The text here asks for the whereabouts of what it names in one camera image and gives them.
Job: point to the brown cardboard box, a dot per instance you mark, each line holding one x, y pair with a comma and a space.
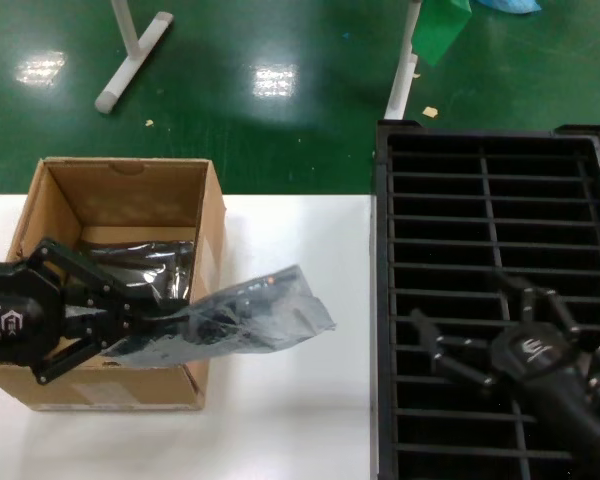
130, 195

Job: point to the black slotted container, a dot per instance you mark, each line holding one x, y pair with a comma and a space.
383, 250

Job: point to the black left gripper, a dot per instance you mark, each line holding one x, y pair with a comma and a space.
15, 320

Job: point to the large yellow paper scrap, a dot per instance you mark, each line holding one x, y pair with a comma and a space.
430, 112

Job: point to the green tablecloth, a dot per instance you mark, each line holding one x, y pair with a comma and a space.
437, 30

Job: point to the grey antistatic bag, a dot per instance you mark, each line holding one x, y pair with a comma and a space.
290, 320

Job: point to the blue shoe cover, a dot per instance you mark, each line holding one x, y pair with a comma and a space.
510, 5

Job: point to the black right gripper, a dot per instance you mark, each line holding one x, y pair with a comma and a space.
545, 360

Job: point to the white table leg with foot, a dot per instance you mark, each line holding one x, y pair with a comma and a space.
399, 85
125, 70

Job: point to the flat bagged graphics card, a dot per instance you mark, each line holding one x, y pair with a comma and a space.
145, 260

